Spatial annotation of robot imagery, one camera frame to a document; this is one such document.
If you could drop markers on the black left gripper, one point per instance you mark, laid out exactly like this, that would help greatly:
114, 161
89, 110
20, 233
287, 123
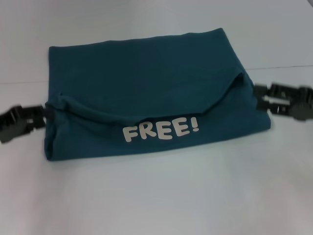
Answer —
14, 124

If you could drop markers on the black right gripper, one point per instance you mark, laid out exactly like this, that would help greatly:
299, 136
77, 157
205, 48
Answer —
293, 102

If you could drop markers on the teal blue t-shirt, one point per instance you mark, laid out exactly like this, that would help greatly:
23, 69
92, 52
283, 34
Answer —
146, 85

